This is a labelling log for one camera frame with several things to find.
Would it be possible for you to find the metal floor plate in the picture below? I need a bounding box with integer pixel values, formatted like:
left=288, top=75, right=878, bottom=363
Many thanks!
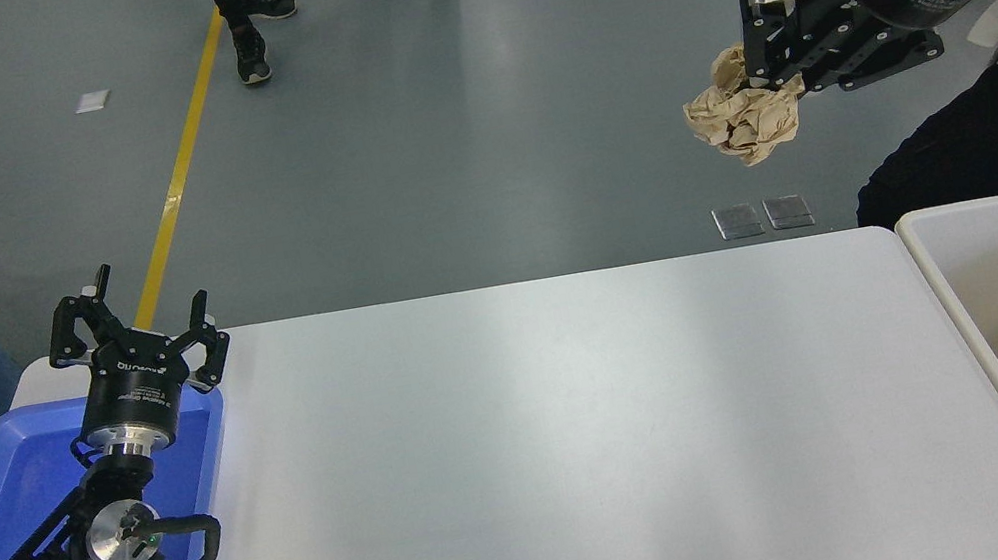
left=711, top=201, right=767, bottom=243
left=761, top=191, right=817, bottom=234

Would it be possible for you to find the tan paper ball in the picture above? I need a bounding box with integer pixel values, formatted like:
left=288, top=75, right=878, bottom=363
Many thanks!
left=674, top=35, right=818, bottom=177

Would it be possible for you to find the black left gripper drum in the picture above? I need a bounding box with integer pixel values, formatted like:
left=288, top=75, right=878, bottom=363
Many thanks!
left=68, top=323, right=201, bottom=448

